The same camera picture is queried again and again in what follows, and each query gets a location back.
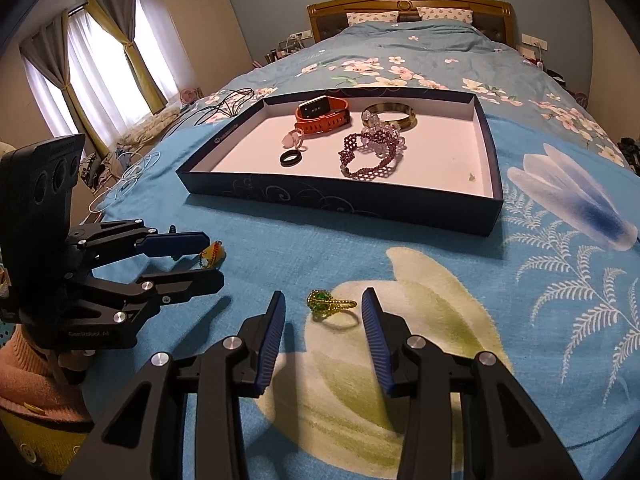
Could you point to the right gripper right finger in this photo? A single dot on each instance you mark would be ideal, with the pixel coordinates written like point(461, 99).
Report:
point(504, 434)

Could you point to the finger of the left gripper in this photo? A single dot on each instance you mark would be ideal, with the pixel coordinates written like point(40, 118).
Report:
point(174, 245)
point(176, 287)

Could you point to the grey yellow left curtain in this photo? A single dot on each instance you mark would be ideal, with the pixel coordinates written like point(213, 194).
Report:
point(47, 50)

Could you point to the right floral pillow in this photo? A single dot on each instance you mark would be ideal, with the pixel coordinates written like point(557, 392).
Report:
point(451, 14)

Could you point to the navy shallow box tray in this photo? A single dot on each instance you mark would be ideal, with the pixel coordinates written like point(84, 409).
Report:
point(442, 173)

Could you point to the orange smart watch band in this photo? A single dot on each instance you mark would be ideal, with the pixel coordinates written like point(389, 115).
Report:
point(322, 114)

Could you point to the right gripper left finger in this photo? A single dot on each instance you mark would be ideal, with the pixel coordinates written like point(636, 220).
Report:
point(141, 435)

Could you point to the wooden headboard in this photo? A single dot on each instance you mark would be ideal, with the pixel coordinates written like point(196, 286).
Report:
point(494, 18)

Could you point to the grey yellow curtain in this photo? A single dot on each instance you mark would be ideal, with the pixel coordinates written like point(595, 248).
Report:
point(118, 19)
point(47, 50)

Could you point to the floral pillow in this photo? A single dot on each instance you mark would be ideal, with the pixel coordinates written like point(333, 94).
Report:
point(451, 14)
point(354, 18)

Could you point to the light blue floral blanket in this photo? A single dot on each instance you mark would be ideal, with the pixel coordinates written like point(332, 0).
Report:
point(553, 290)

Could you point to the white wall socket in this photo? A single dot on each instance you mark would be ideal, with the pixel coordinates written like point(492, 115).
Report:
point(534, 42)

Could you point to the grey yellow right curtain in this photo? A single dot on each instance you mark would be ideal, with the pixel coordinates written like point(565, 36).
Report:
point(118, 19)

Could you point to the white earphones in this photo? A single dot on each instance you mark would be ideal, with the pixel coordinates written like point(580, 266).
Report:
point(126, 182)

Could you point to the blue floral duvet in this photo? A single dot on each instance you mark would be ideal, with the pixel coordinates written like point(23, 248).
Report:
point(432, 54)

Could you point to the left floral pillow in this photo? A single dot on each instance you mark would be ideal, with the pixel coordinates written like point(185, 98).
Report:
point(354, 18)

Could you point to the tortoiseshell bangle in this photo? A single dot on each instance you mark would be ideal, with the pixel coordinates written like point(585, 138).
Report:
point(397, 115)

